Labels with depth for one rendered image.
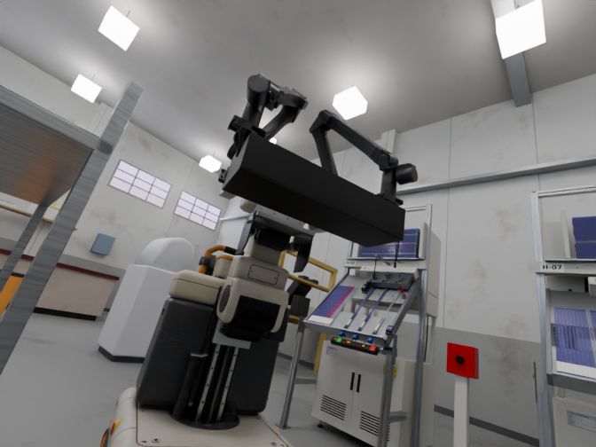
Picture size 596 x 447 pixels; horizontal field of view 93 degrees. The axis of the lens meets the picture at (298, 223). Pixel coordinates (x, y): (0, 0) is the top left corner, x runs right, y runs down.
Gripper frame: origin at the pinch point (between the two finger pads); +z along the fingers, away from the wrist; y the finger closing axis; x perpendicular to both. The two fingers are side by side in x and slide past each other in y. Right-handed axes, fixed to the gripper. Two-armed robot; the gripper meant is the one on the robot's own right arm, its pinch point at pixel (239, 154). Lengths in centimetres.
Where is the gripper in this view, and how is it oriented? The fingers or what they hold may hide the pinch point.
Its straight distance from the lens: 84.6
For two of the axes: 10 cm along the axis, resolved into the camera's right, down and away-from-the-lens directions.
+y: 8.5, 3.4, 4.0
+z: -2.1, 9.2, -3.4
